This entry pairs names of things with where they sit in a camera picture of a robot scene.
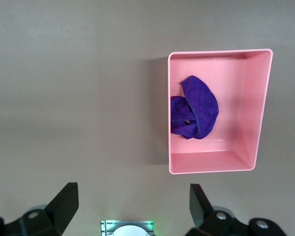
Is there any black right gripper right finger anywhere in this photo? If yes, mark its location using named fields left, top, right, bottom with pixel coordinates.
left=184, top=183, right=289, bottom=236

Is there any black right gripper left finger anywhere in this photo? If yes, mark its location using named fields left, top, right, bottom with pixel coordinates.
left=0, top=182, right=79, bottom=236

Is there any purple microfiber cloth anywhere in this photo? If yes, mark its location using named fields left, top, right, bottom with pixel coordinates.
left=170, top=75, right=220, bottom=140

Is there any pink plastic bin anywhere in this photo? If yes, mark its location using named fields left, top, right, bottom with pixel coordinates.
left=167, top=48, right=274, bottom=176

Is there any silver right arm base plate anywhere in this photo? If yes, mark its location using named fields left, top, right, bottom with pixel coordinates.
left=100, top=220, right=154, bottom=236

